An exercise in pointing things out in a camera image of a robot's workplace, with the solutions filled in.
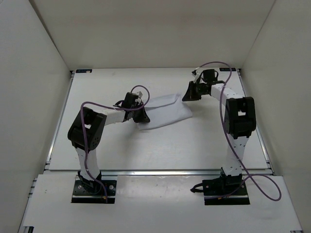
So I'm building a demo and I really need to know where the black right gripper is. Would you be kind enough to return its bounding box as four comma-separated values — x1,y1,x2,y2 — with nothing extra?
181,82,207,102

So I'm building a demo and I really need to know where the white skirt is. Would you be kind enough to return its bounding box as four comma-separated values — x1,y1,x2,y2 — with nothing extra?
138,93,192,131

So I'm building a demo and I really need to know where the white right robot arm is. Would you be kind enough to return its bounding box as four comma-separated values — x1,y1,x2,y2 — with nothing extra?
182,69,256,195

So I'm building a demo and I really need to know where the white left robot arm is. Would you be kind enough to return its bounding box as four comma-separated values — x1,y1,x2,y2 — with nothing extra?
68,92,150,199

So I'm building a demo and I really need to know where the right blue corner label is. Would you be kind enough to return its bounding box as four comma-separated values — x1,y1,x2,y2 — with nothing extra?
219,67,236,72

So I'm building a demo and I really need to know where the blue corner label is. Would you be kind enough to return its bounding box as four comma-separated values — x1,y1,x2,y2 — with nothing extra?
75,69,92,73
219,67,236,72

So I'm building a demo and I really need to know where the left blue corner label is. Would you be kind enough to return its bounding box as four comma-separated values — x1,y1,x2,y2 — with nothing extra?
75,69,92,73

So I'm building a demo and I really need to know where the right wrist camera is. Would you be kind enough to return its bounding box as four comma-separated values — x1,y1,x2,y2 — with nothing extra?
191,69,201,82

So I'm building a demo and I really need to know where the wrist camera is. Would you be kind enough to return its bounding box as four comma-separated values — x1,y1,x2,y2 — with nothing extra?
135,91,143,98
191,69,201,82

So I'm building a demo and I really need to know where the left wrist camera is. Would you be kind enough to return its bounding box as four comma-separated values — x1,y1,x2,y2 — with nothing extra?
135,91,143,98

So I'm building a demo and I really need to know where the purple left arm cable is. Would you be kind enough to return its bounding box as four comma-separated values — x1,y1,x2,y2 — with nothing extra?
80,84,150,202

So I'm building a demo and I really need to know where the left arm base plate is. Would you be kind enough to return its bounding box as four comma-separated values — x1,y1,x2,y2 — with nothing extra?
71,175,117,204

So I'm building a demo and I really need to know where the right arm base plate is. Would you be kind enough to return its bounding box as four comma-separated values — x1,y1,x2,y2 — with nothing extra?
190,178,250,206

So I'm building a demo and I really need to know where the aluminium rail across table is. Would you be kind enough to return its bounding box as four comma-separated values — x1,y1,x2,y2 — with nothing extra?
44,168,273,176

